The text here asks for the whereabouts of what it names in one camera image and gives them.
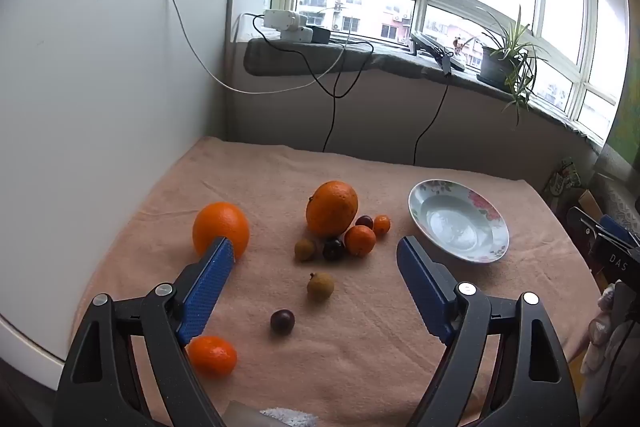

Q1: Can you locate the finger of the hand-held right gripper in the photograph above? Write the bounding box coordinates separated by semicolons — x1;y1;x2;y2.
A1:
567;207;640;250

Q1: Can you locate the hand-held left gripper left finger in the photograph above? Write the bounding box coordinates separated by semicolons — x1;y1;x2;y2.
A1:
55;235;236;427

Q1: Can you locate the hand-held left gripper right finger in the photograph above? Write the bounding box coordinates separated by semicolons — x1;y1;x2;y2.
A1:
396;235;581;427

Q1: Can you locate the large round orange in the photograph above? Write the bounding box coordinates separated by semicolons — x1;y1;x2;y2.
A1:
192;202;251;260

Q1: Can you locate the floral white plate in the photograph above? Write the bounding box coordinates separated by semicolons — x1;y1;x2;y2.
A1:
408;179;511;264

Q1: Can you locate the small mandarin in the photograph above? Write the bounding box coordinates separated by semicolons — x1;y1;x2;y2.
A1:
186;335;238;378
344;225;377;258

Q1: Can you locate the brown longan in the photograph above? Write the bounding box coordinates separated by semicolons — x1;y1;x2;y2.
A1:
294;239;317;263
306;272;335;303

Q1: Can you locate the large oval orange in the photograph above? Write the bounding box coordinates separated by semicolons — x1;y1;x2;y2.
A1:
306;181;359;239

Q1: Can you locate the floral fabric bag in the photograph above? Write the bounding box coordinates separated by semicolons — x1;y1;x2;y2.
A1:
549;157;583;208

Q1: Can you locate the pink towel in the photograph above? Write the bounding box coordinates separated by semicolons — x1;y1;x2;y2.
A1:
72;136;601;427

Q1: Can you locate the white fluffy cloth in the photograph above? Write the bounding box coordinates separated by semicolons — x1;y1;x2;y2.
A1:
259;407;321;427

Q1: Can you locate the potted spider plant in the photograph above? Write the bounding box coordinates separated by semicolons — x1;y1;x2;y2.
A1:
474;6;552;128

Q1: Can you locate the white cabinet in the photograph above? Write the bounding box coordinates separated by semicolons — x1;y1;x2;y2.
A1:
0;0;235;393

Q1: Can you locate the grey windowsill cloth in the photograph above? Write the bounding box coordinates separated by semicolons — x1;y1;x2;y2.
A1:
243;37;603;150

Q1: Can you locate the black device stand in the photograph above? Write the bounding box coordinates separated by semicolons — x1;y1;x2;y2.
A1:
409;32;467;78

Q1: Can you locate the black cable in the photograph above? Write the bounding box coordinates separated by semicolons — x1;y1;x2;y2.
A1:
251;13;376;154
413;69;451;166

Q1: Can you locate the white cable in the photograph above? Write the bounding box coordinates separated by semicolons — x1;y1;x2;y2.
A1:
164;0;347;95

